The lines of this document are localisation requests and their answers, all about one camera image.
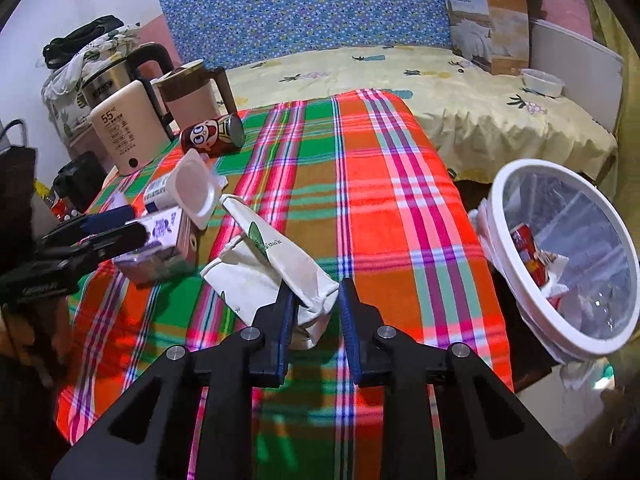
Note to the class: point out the black clothing bundle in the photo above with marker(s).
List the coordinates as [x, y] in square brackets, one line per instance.
[61, 50]

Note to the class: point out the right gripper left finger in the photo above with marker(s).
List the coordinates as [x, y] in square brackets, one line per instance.
[190, 413]

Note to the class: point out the red drink can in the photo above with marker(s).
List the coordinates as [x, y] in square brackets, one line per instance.
[536, 260]

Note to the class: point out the clear crushed plastic bottle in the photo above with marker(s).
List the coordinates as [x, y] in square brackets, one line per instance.
[598, 309]

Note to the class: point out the pink brown lidded mug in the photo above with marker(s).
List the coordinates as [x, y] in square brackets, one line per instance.
[189, 93]

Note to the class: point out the white yogurt cup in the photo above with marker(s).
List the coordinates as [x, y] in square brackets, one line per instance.
[191, 185]

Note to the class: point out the white paper bag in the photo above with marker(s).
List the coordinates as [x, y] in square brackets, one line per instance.
[249, 270]

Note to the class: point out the white plastic bowl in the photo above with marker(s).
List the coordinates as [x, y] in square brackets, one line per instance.
[542, 83]

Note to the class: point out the white trash bin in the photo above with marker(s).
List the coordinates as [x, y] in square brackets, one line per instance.
[566, 256]

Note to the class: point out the yellow patterned bed sheet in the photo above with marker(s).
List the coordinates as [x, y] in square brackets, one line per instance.
[478, 122]

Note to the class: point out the cream electric kettle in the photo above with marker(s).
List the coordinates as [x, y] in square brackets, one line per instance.
[124, 110]

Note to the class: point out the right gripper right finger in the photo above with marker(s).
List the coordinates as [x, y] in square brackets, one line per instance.
[443, 405]

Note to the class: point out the purple milk carton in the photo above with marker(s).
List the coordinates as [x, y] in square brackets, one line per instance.
[171, 248]

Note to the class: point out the pink storage bin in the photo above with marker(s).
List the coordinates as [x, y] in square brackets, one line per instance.
[88, 141]

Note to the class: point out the red cartoon face can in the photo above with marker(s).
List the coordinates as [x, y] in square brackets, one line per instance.
[214, 137]

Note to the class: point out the white panel board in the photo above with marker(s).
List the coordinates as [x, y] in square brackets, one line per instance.
[592, 73]

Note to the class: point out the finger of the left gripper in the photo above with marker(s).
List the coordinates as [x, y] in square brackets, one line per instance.
[73, 231]
[56, 271]

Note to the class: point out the blue floral headboard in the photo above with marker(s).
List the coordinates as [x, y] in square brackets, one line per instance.
[233, 33]

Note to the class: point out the bedding product box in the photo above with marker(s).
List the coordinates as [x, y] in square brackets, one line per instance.
[493, 34]

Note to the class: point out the red plaid tablecloth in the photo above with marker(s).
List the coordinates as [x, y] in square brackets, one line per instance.
[354, 181]

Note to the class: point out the white tissue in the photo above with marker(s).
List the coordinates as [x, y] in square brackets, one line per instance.
[553, 289]

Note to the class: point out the pineapple print bedding pile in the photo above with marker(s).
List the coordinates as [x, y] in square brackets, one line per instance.
[61, 92]

